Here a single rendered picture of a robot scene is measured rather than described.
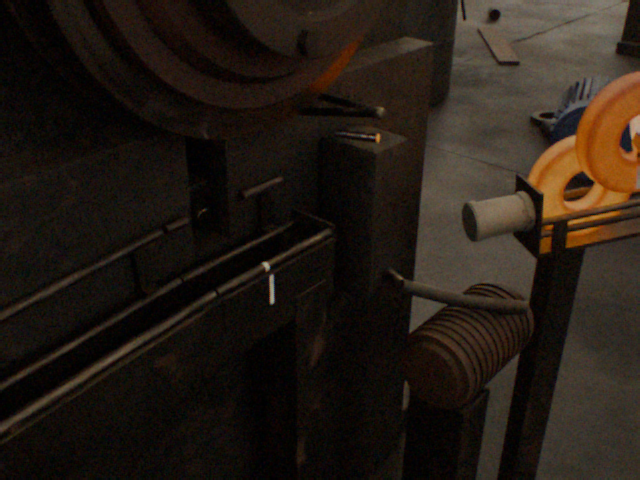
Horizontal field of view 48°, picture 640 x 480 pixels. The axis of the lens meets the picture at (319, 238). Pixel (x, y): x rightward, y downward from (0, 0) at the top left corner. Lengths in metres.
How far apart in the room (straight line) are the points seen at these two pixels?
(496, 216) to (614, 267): 1.38
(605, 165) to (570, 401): 0.94
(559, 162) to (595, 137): 0.13
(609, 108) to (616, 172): 0.09
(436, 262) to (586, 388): 0.65
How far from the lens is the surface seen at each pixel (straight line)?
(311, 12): 0.69
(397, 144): 0.99
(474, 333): 1.09
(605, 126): 0.98
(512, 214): 1.08
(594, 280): 2.33
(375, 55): 1.11
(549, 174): 1.09
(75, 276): 0.80
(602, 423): 1.81
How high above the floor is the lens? 1.16
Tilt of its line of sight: 29 degrees down
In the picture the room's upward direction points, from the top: 1 degrees clockwise
